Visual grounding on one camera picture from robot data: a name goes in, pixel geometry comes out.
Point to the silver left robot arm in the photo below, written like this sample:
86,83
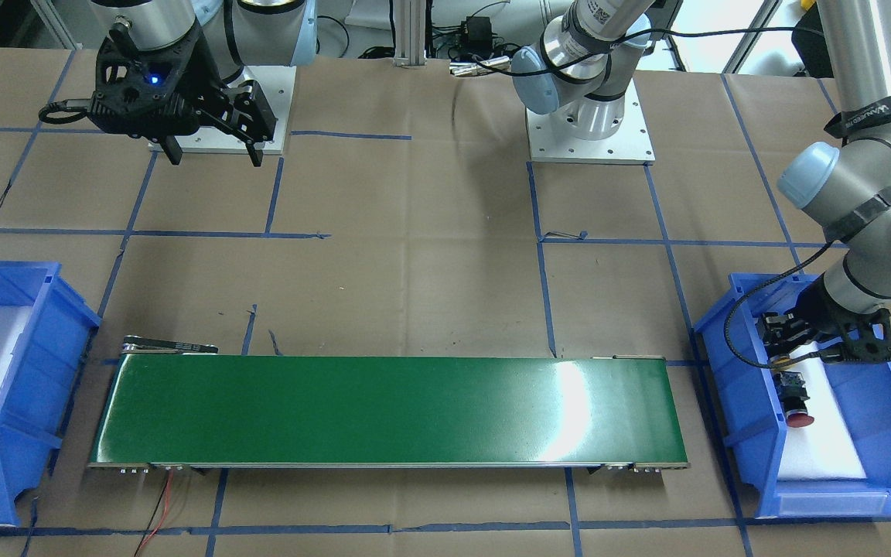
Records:
846,189

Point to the blue storage bin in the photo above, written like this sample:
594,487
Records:
38,384
757,427

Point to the green conveyor belt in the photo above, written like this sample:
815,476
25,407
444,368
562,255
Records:
249,411

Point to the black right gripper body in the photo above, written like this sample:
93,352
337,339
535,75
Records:
203,83

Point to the yellow push button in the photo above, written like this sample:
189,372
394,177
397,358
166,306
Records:
779,362

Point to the red push button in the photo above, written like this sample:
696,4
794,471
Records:
792,395

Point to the black power adapter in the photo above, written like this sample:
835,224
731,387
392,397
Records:
476,33

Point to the aluminium frame post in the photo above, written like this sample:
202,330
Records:
409,21

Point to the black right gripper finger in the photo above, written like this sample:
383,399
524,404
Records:
255,151
172,150

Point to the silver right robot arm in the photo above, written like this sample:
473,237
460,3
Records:
241,35

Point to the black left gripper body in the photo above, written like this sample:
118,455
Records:
814,309

